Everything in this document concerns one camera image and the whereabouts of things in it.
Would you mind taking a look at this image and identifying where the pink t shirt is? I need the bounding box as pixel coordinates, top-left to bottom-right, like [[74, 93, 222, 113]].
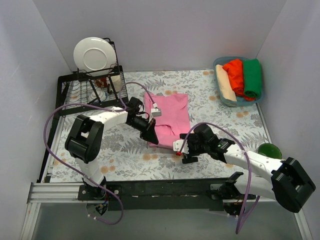
[[144, 93, 191, 149]]

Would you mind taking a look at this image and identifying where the floral green-inside mug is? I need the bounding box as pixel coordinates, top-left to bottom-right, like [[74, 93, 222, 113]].
[[257, 143, 283, 160]]

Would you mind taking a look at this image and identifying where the clear blue plastic bin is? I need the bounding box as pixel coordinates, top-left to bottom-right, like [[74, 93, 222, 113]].
[[212, 56, 266, 108]]

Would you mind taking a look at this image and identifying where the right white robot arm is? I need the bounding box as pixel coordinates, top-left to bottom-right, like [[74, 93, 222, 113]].
[[172, 123, 316, 213]]

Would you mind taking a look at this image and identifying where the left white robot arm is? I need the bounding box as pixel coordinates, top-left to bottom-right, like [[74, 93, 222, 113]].
[[64, 97, 159, 200]]

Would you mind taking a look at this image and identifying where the floral patterned table mat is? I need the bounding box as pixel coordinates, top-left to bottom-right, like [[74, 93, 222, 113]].
[[49, 70, 282, 182]]

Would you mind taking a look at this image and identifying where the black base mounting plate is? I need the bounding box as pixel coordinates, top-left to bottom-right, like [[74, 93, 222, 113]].
[[77, 178, 257, 212]]

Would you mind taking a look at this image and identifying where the cream ceramic cup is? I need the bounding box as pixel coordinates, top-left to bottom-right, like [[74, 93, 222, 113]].
[[111, 75, 123, 93]]

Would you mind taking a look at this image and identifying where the beige rolled t shirt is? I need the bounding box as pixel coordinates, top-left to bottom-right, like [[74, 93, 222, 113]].
[[215, 64, 237, 102]]

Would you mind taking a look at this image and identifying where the white round plate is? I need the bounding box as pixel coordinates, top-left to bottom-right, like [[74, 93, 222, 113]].
[[73, 37, 117, 76]]

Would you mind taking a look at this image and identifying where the orange rolled t shirt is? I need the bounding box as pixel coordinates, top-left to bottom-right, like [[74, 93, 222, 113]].
[[222, 58, 256, 102]]

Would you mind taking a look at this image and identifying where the green rolled t shirt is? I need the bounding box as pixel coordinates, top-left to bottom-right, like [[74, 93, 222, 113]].
[[243, 58, 262, 98]]

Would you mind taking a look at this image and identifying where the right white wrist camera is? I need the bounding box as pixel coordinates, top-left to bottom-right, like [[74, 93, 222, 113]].
[[172, 139, 189, 154]]

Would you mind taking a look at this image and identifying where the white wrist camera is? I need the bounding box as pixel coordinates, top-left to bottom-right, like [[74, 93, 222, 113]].
[[172, 139, 189, 154], [150, 103, 162, 118]]

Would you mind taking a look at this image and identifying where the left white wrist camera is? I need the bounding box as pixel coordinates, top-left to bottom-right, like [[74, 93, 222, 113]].
[[150, 103, 162, 118]]

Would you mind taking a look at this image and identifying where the black wire dish rack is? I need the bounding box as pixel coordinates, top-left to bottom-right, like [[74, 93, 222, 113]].
[[36, 37, 130, 183]]

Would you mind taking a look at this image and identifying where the aluminium frame rail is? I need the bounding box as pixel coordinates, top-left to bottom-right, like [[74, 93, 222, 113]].
[[19, 181, 313, 240]]

